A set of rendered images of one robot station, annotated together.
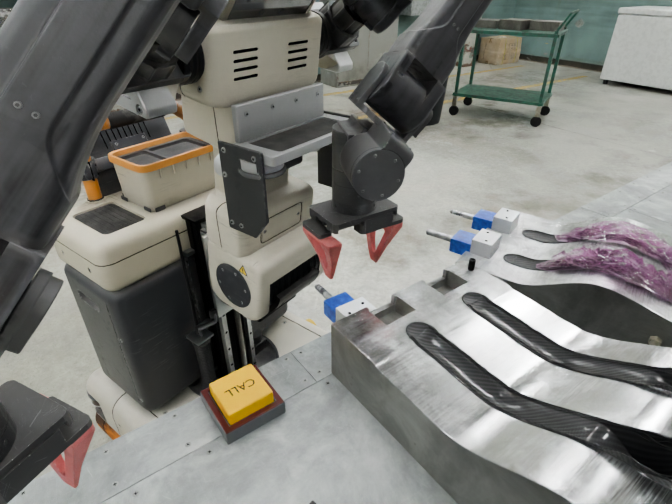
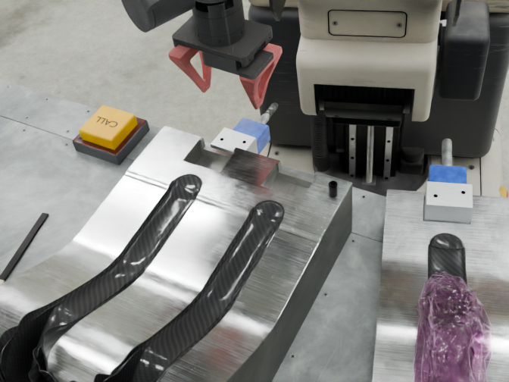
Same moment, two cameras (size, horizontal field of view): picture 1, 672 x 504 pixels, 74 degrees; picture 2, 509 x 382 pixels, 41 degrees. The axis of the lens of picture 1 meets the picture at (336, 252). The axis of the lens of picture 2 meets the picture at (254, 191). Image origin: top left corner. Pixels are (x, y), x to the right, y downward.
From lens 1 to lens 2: 0.75 m
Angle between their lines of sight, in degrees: 55
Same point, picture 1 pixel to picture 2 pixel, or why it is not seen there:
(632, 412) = (94, 335)
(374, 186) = (133, 14)
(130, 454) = (49, 111)
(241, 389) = (104, 123)
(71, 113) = not seen: outside the picture
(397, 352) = (148, 180)
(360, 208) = (200, 36)
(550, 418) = (100, 296)
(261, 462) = (69, 174)
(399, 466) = not seen: hidden behind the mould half
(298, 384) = not seen: hidden behind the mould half
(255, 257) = (310, 45)
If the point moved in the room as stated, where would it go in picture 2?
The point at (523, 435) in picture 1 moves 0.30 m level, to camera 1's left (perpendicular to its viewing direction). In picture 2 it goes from (70, 278) to (11, 115)
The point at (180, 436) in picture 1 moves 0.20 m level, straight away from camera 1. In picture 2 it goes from (73, 123) to (157, 53)
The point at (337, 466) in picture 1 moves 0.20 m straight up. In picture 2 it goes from (82, 216) to (31, 101)
